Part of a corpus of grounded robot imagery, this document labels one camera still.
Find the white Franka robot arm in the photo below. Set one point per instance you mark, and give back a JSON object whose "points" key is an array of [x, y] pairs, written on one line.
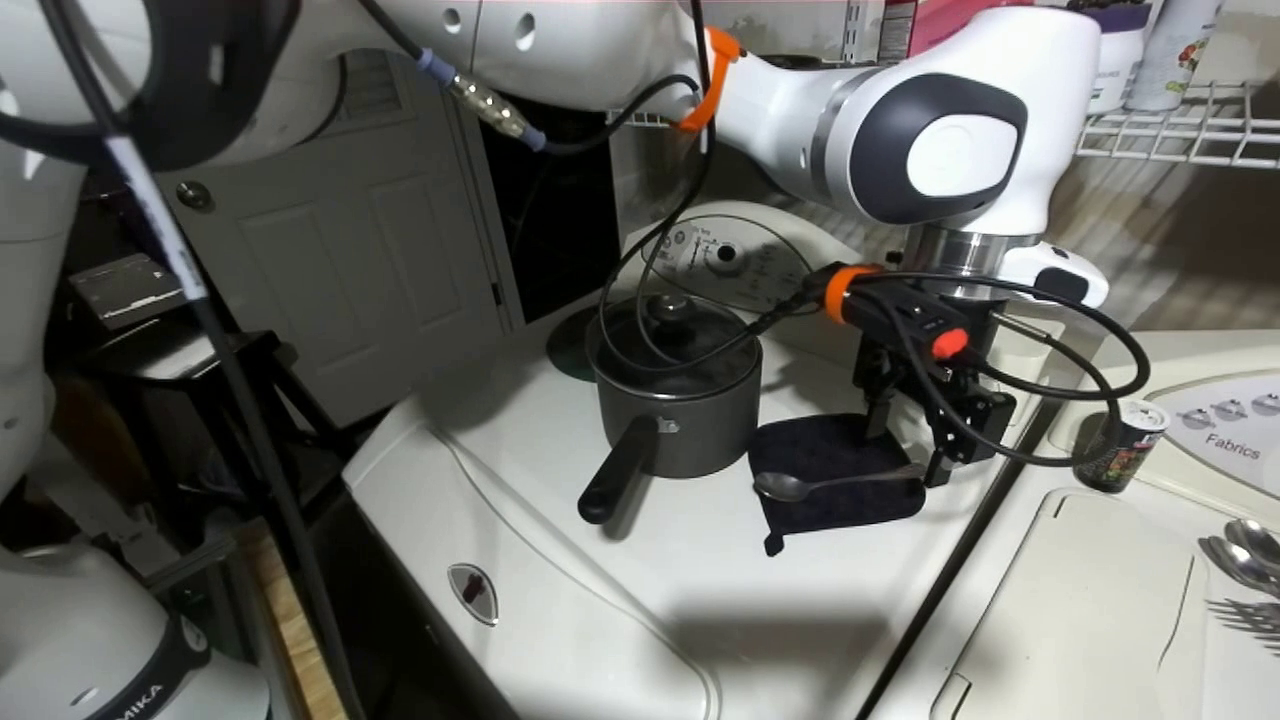
{"points": [[784, 113]]}

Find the grey panelled door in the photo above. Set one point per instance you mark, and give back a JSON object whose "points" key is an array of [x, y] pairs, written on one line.
{"points": [[361, 267]]}

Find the white cylinder container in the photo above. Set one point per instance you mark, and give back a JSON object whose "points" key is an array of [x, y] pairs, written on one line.
{"points": [[1180, 55]]}

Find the black equipment box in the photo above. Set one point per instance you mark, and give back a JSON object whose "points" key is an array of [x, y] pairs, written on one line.
{"points": [[134, 295]]}

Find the spare silver spoon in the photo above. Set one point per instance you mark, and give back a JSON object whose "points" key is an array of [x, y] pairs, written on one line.
{"points": [[1254, 541], [1235, 563]]}

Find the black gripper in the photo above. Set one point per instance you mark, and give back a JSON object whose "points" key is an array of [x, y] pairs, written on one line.
{"points": [[922, 335]]}

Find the silver fork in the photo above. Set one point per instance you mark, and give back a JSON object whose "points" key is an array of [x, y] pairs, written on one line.
{"points": [[1246, 620]]}

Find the small brown glass jar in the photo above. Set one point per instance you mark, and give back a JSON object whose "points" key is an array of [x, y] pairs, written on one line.
{"points": [[1113, 454]]}

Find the white tub purple lid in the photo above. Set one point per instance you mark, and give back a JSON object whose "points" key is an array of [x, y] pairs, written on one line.
{"points": [[1128, 66]]}

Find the white dryer machine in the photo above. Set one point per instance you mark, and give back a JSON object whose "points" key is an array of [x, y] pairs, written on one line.
{"points": [[1064, 625]]}

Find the pink box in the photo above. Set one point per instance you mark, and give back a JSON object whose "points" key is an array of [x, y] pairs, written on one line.
{"points": [[933, 18]]}

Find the black pot holder cloth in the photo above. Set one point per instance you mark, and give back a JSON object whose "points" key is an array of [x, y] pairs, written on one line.
{"points": [[827, 445]]}

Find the white washing machine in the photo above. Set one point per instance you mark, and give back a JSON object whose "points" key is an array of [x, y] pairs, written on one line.
{"points": [[602, 612]]}

